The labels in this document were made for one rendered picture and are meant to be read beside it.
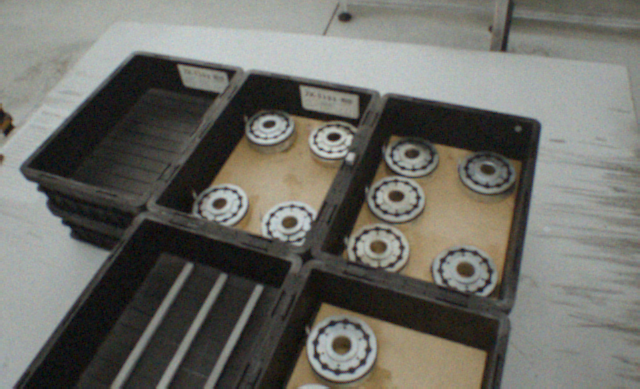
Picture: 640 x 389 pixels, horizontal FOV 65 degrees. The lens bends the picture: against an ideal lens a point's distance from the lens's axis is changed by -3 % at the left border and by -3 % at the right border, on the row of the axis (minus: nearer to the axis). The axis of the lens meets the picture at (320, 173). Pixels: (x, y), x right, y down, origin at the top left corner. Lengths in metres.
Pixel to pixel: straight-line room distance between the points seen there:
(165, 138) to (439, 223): 0.61
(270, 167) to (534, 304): 0.56
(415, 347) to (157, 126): 0.74
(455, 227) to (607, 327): 0.32
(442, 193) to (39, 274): 0.85
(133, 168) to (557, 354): 0.88
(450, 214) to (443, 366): 0.28
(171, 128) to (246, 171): 0.23
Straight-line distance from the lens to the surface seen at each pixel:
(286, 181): 1.01
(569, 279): 1.09
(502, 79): 1.47
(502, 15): 1.69
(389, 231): 0.89
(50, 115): 1.62
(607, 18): 2.95
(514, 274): 0.78
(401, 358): 0.81
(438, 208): 0.96
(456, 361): 0.82
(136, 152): 1.18
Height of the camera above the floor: 1.58
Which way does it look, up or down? 48 degrees down
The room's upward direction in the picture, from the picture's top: 7 degrees counter-clockwise
